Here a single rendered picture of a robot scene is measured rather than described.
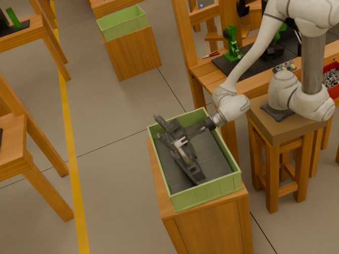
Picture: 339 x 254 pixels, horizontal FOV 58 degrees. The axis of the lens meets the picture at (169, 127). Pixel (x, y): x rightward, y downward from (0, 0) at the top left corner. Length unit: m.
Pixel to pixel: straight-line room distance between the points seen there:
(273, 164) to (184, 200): 0.72
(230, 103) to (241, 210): 0.72
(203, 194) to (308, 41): 0.94
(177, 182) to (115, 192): 1.31
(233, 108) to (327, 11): 0.57
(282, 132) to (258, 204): 0.96
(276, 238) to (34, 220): 2.20
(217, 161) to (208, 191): 0.25
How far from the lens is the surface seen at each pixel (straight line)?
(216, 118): 1.58
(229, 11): 2.70
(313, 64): 1.64
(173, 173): 1.93
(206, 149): 2.01
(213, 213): 1.93
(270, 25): 1.54
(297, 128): 1.99
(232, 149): 2.64
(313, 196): 2.82
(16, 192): 3.74
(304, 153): 2.28
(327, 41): 2.85
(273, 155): 2.12
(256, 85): 2.36
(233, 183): 1.79
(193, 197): 1.76
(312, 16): 1.44
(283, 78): 1.90
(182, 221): 1.92
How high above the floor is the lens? 2.33
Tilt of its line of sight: 42 degrees down
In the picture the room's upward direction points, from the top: 17 degrees counter-clockwise
